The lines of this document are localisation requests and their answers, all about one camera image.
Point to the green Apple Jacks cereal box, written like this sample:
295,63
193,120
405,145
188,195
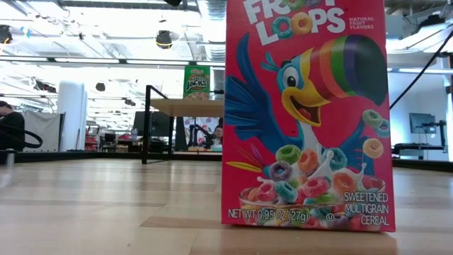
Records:
196,83

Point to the red Froot Loops cereal box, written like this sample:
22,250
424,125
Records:
318,141

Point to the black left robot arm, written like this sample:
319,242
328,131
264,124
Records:
173,2

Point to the black background robot arm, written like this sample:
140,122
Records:
198,136

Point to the person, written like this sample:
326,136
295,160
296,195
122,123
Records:
217,134
12,124

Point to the colourful patterned panel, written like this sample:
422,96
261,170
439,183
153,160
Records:
205,122

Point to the black computer monitor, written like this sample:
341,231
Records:
157,124

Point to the black round ceiling fixture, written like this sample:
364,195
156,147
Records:
100,86
5,34
164,39

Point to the white cylindrical column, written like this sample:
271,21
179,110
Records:
72,117

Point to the grey fabric partition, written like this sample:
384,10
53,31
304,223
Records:
42,131

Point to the grey background desk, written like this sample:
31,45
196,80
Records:
417,146

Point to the wooden shelf with black frame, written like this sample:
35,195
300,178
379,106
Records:
187,108

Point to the grey wall monitor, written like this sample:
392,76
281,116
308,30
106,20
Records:
423,123

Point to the grey metal post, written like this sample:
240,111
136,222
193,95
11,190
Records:
10,158

